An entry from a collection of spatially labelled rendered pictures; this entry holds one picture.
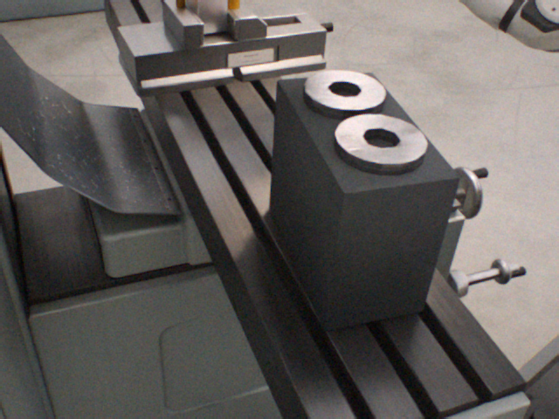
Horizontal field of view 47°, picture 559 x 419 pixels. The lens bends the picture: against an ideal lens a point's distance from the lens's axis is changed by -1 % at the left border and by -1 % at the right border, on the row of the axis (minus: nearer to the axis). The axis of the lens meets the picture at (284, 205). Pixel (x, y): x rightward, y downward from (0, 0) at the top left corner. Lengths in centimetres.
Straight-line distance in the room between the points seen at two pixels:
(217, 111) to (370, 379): 55
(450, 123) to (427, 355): 243
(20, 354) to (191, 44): 55
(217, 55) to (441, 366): 65
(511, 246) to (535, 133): 86
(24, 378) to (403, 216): 68
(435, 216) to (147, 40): 65
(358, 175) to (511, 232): 193
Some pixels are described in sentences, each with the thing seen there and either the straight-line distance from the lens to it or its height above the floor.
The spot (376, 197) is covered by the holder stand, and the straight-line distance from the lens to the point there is 60.
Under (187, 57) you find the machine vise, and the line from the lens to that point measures 111.
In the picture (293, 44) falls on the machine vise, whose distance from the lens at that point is 118.
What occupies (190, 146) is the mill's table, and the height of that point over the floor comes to 96.
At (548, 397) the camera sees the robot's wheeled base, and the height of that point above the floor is 59.
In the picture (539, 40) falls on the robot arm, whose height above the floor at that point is 116.
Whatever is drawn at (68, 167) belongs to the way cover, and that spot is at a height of 96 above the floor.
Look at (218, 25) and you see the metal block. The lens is 114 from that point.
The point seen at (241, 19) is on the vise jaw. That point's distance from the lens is 112.
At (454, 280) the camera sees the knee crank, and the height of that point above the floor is 57.
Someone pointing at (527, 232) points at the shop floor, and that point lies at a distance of 255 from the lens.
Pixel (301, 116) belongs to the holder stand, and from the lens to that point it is 69.
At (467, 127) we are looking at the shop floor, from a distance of 309.
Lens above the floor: 149
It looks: 38 degrees down
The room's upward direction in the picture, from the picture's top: 4 degrees clockwise
